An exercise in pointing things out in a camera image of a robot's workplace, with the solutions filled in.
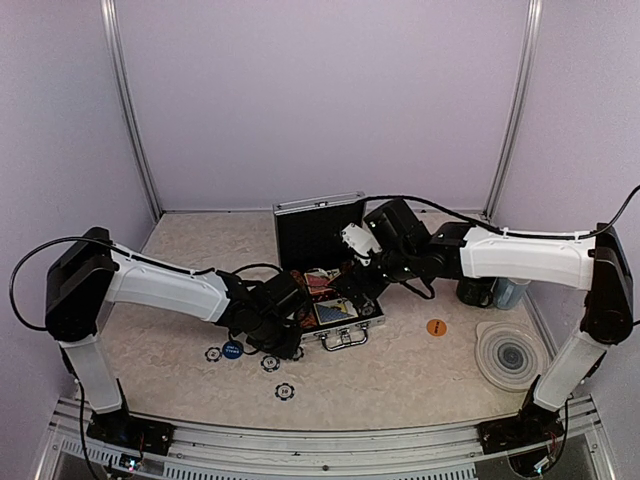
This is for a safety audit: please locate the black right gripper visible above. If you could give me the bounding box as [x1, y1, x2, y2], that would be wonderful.
[334, 247, 418, 308]

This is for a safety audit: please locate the blue round button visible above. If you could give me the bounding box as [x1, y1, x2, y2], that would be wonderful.
[222, 341, 244, 360]

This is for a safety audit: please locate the blue playing card deck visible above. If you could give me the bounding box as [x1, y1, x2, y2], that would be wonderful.
[314, 298, 358, 326]

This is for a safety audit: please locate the red playing card deck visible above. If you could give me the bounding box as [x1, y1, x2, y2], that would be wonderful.
[304, 268, 340, 295]

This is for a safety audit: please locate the single black white chip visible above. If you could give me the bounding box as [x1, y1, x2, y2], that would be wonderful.
[274, 382, 295, 401]

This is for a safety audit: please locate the aluminium poker chip case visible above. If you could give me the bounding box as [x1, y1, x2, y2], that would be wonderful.
[273, 191, 384, 352]

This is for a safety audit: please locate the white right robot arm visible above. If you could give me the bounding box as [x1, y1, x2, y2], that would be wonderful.
[341, 197, 635, 444]

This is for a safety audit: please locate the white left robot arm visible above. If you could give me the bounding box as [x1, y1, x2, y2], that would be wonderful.
[45, 227, 309, 445]

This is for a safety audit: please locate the dark green mug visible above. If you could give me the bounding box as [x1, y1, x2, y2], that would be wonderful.
[456, 277, 496, 308]

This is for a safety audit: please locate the orange round button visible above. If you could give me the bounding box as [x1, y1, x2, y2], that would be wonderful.
[426, 319, 448, 337]

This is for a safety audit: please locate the light blue mug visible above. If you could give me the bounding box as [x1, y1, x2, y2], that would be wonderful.
[493, 277, 530, 310]

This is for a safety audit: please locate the grey striped plate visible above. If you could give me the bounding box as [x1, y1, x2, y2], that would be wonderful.
[474, 322, 549, 393]

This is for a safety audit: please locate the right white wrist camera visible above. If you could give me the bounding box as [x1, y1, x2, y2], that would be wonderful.
[341, 223, 382, 266]

